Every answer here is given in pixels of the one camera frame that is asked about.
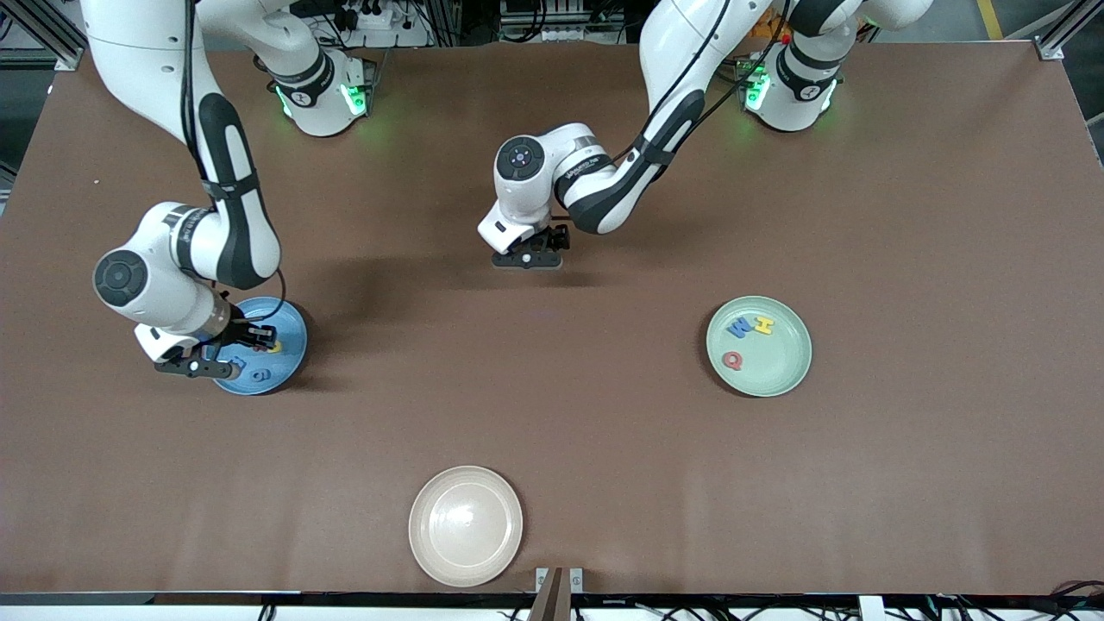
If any blue plate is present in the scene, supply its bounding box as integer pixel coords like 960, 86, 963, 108
210, 298, 308, 396

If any grey metal equipment rack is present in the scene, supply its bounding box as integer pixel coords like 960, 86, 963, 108
499, 0, 629, 44

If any white power strip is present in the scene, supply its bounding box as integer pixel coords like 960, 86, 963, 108
332, 0, 432, 49

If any green plate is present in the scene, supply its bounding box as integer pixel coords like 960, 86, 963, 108
706, 296, 812, 398

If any beige plate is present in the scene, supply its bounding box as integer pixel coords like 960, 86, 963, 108
408, 466, 524, 588

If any black camera cable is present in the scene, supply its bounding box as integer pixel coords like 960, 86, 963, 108
177, 0, 287, 324
604, 0, 799, 165

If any white table edge rail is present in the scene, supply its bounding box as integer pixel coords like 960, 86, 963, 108
0, 592, 1104, 621

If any aluminium frame strut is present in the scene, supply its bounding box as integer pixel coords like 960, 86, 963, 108
1031, 0, 1104, 61
0, 0, 87, 72

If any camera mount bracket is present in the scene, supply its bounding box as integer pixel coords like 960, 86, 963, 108
528, 567, 585, 621

